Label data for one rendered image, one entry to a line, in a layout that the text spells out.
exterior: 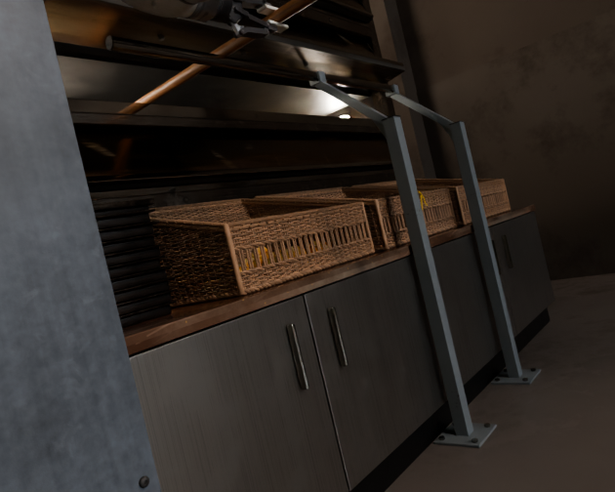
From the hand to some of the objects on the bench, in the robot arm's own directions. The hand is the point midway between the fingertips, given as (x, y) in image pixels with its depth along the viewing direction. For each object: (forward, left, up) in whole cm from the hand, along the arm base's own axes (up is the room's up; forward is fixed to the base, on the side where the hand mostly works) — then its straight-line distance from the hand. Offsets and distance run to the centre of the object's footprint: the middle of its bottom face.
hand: (272, 19), depth 123 cm
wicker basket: (+119, +31, -62) cm, 138 cm away
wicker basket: (-2, +27, -62) cm, 67 cm away
